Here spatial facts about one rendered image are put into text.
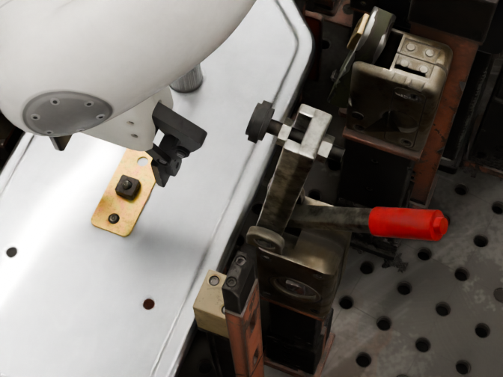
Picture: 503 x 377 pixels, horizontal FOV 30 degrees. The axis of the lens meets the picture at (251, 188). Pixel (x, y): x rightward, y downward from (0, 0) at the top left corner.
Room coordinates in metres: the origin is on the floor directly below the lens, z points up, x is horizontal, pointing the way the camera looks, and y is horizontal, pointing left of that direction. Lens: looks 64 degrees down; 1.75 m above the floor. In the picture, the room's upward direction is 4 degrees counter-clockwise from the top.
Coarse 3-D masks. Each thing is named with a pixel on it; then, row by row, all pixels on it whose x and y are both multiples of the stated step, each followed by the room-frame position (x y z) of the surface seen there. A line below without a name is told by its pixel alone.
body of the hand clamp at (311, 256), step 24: (288, 240) 0.29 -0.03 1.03; (312, 240) 0.28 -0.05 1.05; (336, 240) 0.28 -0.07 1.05; (264, 264) 0.28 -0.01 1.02; (288, 264) 0.27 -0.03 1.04; (312, 264) 0.26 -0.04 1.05; (336, 264) 0.27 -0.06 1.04; (264, 288) 0.28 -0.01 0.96; (288, 288) 0.27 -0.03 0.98; (312, 288) 0.26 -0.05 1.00; (336, 288) 0.27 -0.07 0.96; (288, 312) 0.27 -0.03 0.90; (312, 312) 0.26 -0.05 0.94; (288, 336) 0.27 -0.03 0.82; (312, 336) 0.26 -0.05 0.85; (264, 360) 0.28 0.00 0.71; (288, 360) 0.27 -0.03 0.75; (312, 360) 0.26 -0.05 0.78
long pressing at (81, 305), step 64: (256, 64) 0.49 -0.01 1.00; (0, 192) 0.37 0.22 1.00; (64, 192) 0.37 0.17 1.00; (192, 192) 0.36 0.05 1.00; (256, 192) 0.36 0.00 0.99; (0, 256) 0.31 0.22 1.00; (64, 256) 0.31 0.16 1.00; (128, 256) 0.30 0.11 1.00; (192, 256) 0.30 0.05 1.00; (0, 320) 0.25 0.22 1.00; (64, 320) 0.25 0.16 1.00; (128, 320) 0.24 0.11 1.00; (192, 320) 0.24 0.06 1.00
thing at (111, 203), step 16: (128, 160) 0.39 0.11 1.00; (112, 176) 0.38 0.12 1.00; (128, 176) 0.37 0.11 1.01; (144, 176) 0.38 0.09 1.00; (112, 192) 0.36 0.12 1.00; (128, 192) 0.36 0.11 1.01; (144, 192) 0.36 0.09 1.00; (96, 208) 0.35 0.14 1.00; (112, 208) 0.35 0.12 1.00; (128, 208) 0.35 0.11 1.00; (96, 224) 0.33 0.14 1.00; (112, 224) 0.33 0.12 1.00; (128, 224) 0.33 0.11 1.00
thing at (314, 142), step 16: (256, 112) 0.31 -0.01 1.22; (272, 112) 0.31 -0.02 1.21; (304, 112) 0.31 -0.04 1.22; (320, 112) 0.31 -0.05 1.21; (256, 128) 0.30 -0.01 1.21; (272, 128) 0.30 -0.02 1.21; (288, 128) 0.30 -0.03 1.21; (304, 128) 0.31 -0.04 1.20; (320, 128) 0.30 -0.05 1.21; (288, 144) 0.28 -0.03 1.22; (304, 144) 0.28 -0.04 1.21; (320, 144) 0.28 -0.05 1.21; (288, 160) 0.28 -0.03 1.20; (304, 160) 0.28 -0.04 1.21; (320, 160) 0.28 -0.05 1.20; (336, 160) 0.28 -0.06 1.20; (288, 176) 0.28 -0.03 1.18; (304, 176) 0.28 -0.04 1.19; (272, 192) 0.29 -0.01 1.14; (288, 192) 0.28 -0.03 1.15; (272, 208) 0.29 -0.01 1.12; (288, 208) 0.28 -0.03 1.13; (256, 224) 0.29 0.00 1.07; (272, 224) 0.29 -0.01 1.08
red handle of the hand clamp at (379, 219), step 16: (304, 208) 0.30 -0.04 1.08; (320, 208) 0.29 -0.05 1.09; (336, 208) 0.29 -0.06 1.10; (352, 208) 0.28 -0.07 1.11; (384, 208) 0.27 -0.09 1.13; (400, 208) 0.27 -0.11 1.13; (288, 224) 0.29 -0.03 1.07; (304, 224) 0.29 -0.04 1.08; (320, 224) 0.28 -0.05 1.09; (336, 224) 0.27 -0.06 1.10; (352, 224) 0.27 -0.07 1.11; (368, 224) 0.26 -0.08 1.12; (384, 224) 0.26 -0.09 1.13; (400, 224) 0.26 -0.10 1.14; (416, 224) 0.25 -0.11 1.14; (432, 224) 0.25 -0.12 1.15; (432, 240) 0.24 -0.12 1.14
